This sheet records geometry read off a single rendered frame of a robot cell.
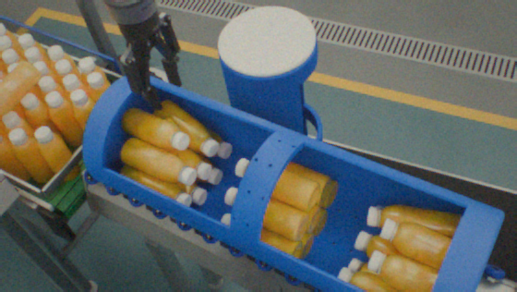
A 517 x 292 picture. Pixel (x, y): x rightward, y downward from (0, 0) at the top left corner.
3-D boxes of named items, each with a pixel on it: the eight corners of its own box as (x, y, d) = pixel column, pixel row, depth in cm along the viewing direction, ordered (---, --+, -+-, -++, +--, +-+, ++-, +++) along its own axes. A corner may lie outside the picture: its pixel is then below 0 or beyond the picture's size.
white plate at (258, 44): (239, 89, 155) (240, 91, 156) (333, 51, 160) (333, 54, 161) (204, 27, 172) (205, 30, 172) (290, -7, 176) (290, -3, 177)
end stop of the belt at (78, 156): (48, 197, 152) (43, 191, 150) (46, 196, 152) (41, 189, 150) (140, 91, 171) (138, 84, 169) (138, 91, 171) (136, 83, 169)
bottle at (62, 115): (88, 145, 167) (66, 108, 154) (65, 149, 168) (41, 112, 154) (90, 127, 171) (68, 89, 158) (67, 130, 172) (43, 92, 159)
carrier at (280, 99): (272, 244, 226) (339, 214, 230) (239, 93, 156) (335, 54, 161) (245, 188, 242) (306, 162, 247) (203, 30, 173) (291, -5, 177)
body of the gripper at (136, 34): (137, 31, 100) (150, 68, 108) (165, 0, 104) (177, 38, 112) (102, 18, 103) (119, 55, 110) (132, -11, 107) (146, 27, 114)
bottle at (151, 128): (139, 131, 147) (186, 152, 138) (118, 134, 141) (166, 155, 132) (142, 105, 145) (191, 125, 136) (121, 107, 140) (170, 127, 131)
